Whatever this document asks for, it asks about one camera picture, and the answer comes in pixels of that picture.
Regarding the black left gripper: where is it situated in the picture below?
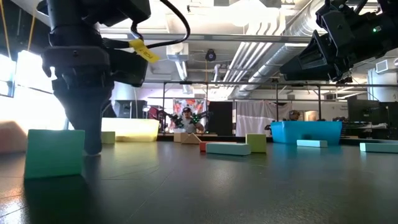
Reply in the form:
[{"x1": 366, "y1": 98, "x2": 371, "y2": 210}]
[{"x1": 42, "y1": 45, "x2": 114, "y2": 156}]

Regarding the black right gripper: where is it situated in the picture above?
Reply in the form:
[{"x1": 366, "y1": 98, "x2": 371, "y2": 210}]
[{"x1": 279, "y1": 2, "x2": 354, "y2": 82}]

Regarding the yellow cube block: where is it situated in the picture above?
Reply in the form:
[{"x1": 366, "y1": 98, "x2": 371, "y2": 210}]
[{"x1": 101, "y1": 131, "x2": 116, "y2": 144}]

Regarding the lime green cube block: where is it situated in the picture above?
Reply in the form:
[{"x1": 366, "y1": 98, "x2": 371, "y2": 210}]
[{"x1": 245, "y1": 133, "x2": 267, "y2": 154}]

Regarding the cream wedge block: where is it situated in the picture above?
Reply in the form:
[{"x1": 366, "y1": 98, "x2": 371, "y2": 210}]
[{"x1": 173, "y1": 132, "x2": 201, "y2": 144}]

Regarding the teal rectangular block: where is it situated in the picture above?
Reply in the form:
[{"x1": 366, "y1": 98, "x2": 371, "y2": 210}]
[
  {"x1": 359, "y1": 142, "x2": 398, "y2": 154},
  {"x1": 205, "y1": 142, "x2": 252, "y2": 156}
]

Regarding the red rectangular block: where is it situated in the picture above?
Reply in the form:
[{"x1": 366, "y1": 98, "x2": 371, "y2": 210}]
[{"x1": 198, "y1": 141, "x2": 238, "y2": 152}]

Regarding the yellow plastic bin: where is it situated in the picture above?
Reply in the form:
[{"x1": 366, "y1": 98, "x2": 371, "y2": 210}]
[{"x1": 101, "y1": 117, "x2": 160, "y2": 142}]

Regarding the bright window pane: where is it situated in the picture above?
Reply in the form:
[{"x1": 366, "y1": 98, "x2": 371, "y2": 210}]
[
  {"x1": 15, "y1": 49, "x2": 68, "y2": 131},
  {"x1": 0, "y1": 53, "x2": 16, "y2": 98}
]

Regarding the blue plastic bin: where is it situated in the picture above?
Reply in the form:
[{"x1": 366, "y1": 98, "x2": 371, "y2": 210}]
[{"x1": 269, "y1": 120, "x2": 343, "y2": 146}]

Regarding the red background object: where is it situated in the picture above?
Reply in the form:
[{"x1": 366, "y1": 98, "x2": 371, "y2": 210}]
[{"x1": 148, "y1": 106, "x2": 165, "y2": 121}]

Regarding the black monitor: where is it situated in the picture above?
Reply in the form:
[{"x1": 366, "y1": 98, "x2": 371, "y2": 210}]
[
  {"x1": 387, "y1": 101, "x2": 398, "y2": 139},
  {"x1": 347, "y1": 98, "x2": 389, "y2": 124}
]

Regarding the white curtain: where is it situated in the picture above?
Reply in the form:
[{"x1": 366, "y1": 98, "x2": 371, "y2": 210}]
[{"x1": 235, "y1": 100, "x2": 294, "y2": 138}]

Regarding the light blue rectangular block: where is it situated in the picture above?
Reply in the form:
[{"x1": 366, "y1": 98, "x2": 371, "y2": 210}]
[{"x1": 296, "y1": 139, "x2": 328, "y2": 148}]

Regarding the orange plastic bin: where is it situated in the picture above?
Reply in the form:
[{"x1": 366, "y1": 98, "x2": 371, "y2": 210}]
[{"x1": 0, "y1": 120, "x2": 28, "y2": 155}]

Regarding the grey ceiling beam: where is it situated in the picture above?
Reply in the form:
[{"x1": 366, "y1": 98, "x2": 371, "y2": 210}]
[{"x1": 146, "y1": 33, "x2": 312, "y2": 44}]

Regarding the black panel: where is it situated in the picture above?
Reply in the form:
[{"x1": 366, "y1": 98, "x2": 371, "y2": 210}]
[{"x1": 207, "y1": 101, "x2": 234, "y2": 136}]

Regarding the white ceiling unit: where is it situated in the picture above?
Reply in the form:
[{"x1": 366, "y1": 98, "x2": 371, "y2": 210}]
[{"x1": 165, "y1": 42, "x2": 190, "y2": 62}]

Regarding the black table mat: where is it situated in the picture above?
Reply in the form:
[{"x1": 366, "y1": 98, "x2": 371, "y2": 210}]
[{"x1": 0, "y1": 138, "x2": 398, "y2": 224}]

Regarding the silver ventilation duct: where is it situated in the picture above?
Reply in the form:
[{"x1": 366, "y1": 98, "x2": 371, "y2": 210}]
[{"x1": 236, "y1": 0, "x2": 327, "y2": 99}]

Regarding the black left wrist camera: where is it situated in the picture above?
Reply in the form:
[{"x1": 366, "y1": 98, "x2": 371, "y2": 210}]
[{"x1": 108, "y1": 48, "x2": 149, "y2": 88}]

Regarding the white wall vent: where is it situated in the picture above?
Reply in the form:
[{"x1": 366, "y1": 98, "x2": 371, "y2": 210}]
[{"x1": 374, "y1": 58, "x2": 389, "y2": 75}]

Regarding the yellow cable tag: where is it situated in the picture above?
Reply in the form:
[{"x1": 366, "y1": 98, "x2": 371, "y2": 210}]
[{"x1": 128, "y1": 38, "x2": 160, "y2": 64}]

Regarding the colourful wall poster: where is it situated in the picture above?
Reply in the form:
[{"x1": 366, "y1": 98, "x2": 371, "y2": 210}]
[{"x1": 172, "y1": 98, "x2": 208, "y2": 124}]

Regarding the black pipe frame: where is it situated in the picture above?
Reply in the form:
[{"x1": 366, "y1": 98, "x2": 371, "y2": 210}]
[{"x1": 121, "y1": 79, "x2": 398, "y2": 138}]

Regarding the yellow hanging cord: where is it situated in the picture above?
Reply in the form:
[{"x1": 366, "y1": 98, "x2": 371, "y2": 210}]
[
  {"x1": 27, "y1": 15, "x2": 37, "y2": 52},
  {"x1": 0, "y1": 0, "x2": 12, "y2": 60}
]

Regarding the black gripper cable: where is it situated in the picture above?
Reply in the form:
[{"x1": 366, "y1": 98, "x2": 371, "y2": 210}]
[{"x1": 130, "y1": 0, "x2": 192, "y2": 50}]

